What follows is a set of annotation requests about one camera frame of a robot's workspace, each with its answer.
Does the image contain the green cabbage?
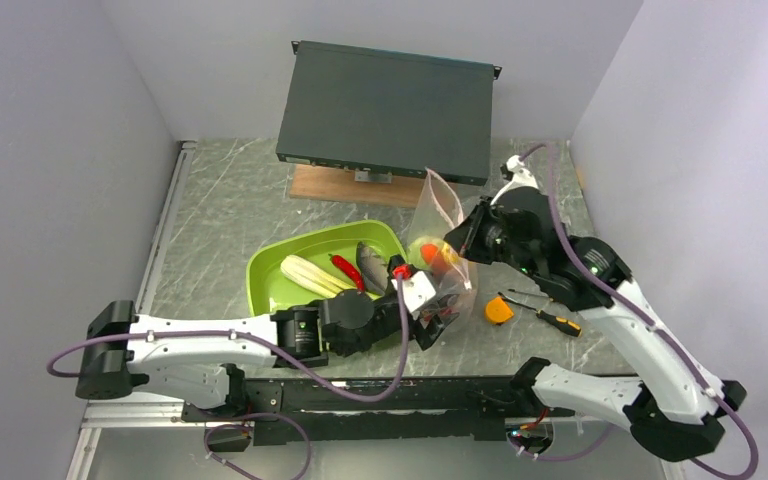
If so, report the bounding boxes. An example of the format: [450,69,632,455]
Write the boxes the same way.
[407,237,427,268]

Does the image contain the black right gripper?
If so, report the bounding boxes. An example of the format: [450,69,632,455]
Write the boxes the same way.
[445,193,541,280]

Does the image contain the yellow bell pepper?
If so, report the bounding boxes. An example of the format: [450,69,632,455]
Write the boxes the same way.
[440,242,463,272]

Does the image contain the dark grey rack device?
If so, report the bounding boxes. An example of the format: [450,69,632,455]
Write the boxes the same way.
[276,40,501,186]

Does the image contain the orange pumpkin slice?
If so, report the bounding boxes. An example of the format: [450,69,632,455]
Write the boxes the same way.
[483,296,515,325]

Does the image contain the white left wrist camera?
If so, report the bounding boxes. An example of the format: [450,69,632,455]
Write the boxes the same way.
[387,255,437,318]

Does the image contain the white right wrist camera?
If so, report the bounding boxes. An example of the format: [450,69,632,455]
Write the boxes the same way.
[492,155,538,203]

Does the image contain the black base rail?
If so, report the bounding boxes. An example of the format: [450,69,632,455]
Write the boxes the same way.
[178,374,574,446]

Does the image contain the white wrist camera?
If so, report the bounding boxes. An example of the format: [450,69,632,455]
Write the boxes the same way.
[492,155,538,203]
[387,255,437,318]

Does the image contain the clear pink zip top bag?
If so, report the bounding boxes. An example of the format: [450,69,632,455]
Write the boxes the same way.
[405,169,478,327]

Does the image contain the wooden board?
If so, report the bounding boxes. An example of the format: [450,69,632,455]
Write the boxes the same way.
[287,165,425,208]

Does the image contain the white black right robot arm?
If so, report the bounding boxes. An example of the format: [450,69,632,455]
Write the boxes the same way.
[444,187,746,462]

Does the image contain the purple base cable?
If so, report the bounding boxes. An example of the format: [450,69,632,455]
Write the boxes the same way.
[202,411,314,480]
[509,417,617,464]

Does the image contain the green celery stalks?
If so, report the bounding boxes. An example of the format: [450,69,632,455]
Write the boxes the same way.
[280,255,355,298]

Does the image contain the grey toy fish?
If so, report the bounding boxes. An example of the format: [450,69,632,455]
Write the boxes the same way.
[356,242,389,295]

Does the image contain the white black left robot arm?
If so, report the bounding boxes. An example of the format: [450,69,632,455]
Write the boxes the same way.
[75,286,458,420]

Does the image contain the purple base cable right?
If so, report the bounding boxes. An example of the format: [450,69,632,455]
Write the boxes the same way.
[509,417,617,464]

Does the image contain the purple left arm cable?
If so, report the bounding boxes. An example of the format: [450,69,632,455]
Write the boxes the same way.
[46,274,413,404]

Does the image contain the lower black yellow screwdriver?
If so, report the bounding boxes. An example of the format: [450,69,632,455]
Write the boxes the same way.
[498,292,582,338]

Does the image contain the orange red chili pepper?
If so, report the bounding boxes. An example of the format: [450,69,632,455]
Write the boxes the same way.
[419,243,451,277]

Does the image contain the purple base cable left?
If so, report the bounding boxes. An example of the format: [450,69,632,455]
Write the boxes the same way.
[202,411,314,480]

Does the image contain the green plastic tray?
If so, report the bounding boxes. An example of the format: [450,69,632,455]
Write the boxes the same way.
[246,220,405,316]

